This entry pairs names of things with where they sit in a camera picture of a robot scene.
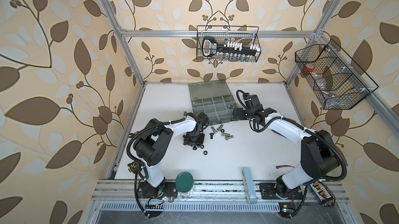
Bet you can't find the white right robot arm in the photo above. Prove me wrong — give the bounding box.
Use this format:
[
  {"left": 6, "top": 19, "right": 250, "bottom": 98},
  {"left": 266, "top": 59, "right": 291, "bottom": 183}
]
[{"left": 236, "top": 90, "right": 348, "bottom": 199}]

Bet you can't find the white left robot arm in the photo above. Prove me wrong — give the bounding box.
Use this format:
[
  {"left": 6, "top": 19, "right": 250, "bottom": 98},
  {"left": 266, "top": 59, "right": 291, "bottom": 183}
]
[{"left": 126, "top": 112, "right": 209, "bottom": 189}]

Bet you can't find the pink candy bag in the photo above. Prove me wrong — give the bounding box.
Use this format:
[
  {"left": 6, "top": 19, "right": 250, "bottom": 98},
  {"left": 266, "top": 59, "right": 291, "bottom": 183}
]
[{"left": 272, "top": 130, "right": 287, "bottom": 139}]

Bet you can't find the green lid glass jar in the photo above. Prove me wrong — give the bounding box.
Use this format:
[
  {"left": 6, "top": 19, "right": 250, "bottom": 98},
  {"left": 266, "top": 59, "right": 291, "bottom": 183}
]
[{"left": 175, "top": 172, "right": 195, "bottom": 198}]

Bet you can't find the light blue block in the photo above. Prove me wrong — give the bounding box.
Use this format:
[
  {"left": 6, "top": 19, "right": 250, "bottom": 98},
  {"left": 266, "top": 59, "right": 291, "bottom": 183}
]
[{"left": 241, "top": 168, "right": 258, "bottom": 204}]

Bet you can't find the socket set rail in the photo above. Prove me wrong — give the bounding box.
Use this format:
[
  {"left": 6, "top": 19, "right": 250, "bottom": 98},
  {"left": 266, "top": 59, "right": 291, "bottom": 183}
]
[{"left": 200, "top": 37, "right": 261, "bottom": 57}]

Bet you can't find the black wire basket back wall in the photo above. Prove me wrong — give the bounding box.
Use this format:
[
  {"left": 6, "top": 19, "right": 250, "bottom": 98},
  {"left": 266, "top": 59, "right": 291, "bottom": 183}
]
[{"left": 196, "top": 25, "right": 261, "bottom": 63}]

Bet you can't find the black wire basket wall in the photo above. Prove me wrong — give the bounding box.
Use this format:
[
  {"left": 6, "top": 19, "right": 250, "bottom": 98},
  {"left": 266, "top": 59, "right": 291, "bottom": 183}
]
[
  {"left": 295, "top": 39, "right": 379, "bottom": 110},
  {"left": 196, "top": 25, "right": 261, "bottom": 63}
]

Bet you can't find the black wire basket right wall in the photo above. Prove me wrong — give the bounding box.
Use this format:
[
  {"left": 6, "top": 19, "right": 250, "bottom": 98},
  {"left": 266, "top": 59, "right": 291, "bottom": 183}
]
[{"left": 295, "top": 39, "right": 379, "bottom": 110}]

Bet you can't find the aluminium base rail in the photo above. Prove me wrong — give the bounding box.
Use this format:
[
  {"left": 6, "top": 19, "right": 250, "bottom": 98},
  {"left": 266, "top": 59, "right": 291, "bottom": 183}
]
[{"left": 92, "top": 180, "right": 349, "bottom": 213}]

